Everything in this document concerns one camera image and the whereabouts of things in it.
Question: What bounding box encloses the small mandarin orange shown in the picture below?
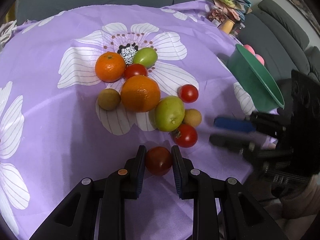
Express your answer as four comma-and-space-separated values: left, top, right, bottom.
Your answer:
95, 52, 126, 82

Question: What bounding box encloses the red tomato between oranges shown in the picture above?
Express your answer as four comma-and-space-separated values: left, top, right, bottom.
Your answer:
124, 63, 148, 80

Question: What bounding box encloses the brown kiwi left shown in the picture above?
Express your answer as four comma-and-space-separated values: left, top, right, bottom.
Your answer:
98, 88, 121, 111

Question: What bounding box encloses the dark red tomato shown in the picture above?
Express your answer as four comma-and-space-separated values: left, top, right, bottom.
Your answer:
145, 146, 172, 176

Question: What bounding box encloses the large green fruit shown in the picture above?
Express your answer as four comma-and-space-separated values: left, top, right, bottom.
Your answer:
154, 96, 185, 132

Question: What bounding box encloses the pink plush toy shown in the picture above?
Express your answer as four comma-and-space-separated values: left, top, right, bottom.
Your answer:
244, 44, 265, 66

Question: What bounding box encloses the black right camera box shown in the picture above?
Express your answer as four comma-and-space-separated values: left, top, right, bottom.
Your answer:
291, 70, 319, 141

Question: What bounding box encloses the red tomato with stem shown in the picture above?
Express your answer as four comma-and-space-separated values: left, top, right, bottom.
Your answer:
171, 124, 198, 148

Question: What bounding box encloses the grey armchair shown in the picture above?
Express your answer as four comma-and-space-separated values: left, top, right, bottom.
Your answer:
238, 0, 319, 82

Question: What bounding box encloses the yellow bottle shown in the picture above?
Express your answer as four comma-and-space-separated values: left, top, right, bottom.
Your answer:
219, 19, 235, 34

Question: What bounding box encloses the green plastic bowl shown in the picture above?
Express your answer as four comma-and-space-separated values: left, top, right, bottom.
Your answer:
226, 44, 285, 112

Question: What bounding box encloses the brown round fruit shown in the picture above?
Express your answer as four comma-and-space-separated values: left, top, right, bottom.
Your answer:
183, 109, 202, 128

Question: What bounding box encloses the purple floral tablecloth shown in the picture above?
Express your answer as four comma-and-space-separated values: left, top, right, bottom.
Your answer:
0, 0, 279, 240

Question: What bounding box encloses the large orange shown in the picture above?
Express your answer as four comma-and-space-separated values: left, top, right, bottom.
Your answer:
120, 75, 161, 112

